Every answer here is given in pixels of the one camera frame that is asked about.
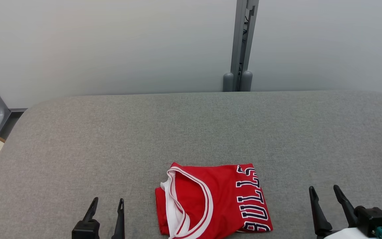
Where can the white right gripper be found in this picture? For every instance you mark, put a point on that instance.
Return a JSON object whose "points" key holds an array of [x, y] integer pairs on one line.
{"points": [[347, 234]]}

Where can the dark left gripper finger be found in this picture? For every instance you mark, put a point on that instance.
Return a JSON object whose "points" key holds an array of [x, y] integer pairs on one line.
{"points": [[91, 210], [120, 222]]}

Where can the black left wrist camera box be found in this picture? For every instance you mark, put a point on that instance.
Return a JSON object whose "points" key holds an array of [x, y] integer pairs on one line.
{"points": [[85, 230]]}

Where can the grey wall post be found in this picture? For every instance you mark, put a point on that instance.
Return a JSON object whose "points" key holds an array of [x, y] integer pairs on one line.
{"points": [[242, 43]]}

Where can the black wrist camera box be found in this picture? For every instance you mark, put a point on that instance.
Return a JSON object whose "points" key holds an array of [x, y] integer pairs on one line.
{"points": [[85, 230], [373, 217]]}

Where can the red white jersey shirt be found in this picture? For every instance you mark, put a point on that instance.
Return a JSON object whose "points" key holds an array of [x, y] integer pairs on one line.
{"points": [[217, 199]]}

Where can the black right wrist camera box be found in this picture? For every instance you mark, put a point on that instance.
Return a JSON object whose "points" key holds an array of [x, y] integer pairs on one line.
{"points": [[373, 217]]}

